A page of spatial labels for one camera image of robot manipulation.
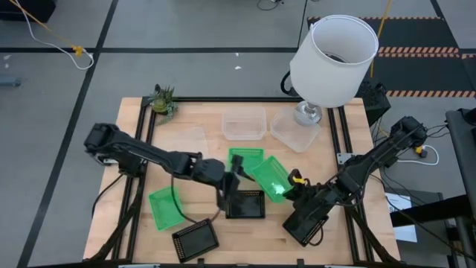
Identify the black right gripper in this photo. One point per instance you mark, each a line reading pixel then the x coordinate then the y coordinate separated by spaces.
pixel 310 203

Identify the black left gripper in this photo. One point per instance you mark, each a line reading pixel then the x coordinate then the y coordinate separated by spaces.
pixel 227 184

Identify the green plastic basket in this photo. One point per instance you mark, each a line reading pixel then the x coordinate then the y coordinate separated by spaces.
pixel 165 208
pixel 250 156
pixel 271 178

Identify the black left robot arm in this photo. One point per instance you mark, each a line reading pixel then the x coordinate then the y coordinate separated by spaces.
pixel 148 152

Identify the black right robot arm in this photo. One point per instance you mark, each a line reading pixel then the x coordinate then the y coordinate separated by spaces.
pixel 372 156

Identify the clear plastic container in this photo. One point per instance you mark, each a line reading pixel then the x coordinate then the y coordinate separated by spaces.
pixel 243 124
pixel 294 130

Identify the small green succulent plant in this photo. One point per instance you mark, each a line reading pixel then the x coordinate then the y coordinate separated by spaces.
pixel 161 104

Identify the white shade table lamp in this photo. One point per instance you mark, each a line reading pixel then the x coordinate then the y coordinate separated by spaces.
pixel 320 78

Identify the black electronics box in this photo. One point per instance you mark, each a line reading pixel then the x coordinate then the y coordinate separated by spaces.
pixel 375 102

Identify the white paper sheet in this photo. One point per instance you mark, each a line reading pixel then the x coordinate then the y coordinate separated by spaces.
pixel 403 231

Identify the black beam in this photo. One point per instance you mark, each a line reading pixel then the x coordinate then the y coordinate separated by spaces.
pixel 431 214

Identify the black desk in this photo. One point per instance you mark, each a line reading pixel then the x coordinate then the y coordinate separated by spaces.
pixel 463 149

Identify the black mat with orange stripes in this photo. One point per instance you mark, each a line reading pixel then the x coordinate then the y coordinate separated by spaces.
pixel 416 35

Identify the grey-blue floor object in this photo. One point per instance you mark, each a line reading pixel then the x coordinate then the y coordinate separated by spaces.
pixel 9 82

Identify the black box on floor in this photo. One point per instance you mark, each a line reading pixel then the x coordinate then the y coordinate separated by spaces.
pixel 26 9

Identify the silver mounting bracket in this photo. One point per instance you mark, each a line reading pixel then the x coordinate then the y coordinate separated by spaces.
pixel 344 158

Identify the black clamp bracket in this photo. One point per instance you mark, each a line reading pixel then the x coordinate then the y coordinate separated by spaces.
pixel 201 263
pixel 300 263

